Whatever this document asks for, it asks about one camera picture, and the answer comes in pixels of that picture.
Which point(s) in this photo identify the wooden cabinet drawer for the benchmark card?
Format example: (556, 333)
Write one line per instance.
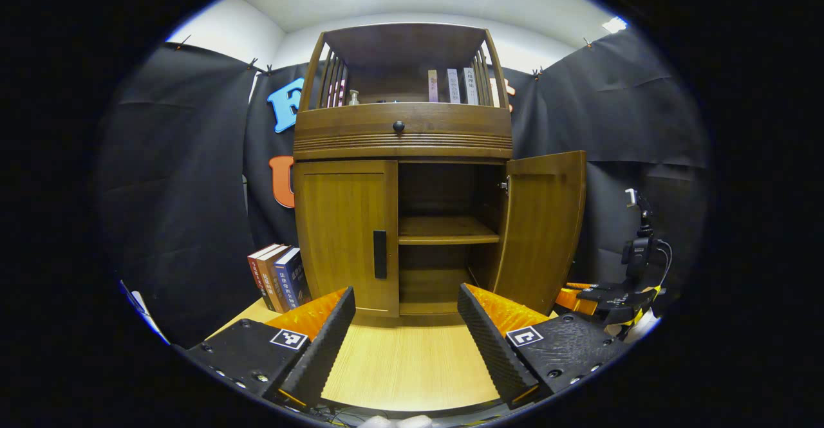
(450, 125)

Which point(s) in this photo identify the brown book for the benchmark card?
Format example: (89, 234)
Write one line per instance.
(275, 280)

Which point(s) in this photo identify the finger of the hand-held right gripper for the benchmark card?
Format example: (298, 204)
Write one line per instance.
(573, 301)
(582, 285)

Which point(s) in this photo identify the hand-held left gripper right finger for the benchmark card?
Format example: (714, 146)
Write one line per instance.
(492, 351)

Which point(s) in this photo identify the wooden double-door shoe cabinet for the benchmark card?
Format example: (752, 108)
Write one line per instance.
(444, 228)

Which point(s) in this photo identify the small ceiling light panel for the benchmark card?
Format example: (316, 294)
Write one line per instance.
(615, 25)

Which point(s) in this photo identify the black backdrop cloth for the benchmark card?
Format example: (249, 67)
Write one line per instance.
(180, 190)

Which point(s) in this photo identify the wooden shoe cabinet door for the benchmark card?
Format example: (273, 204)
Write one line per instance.
(341, 241)
(541, 235)

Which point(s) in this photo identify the red book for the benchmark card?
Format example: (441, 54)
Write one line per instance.
(261, 277)

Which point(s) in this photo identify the small pale bottle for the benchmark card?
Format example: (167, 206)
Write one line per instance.
(353, 98)

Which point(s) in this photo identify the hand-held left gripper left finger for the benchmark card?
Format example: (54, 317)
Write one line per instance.
(322, 357)

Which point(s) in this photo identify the black drawer knob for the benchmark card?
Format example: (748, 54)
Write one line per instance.
(398, 126)

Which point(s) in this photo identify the purple book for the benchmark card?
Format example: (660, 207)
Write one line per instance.
(453, 87)

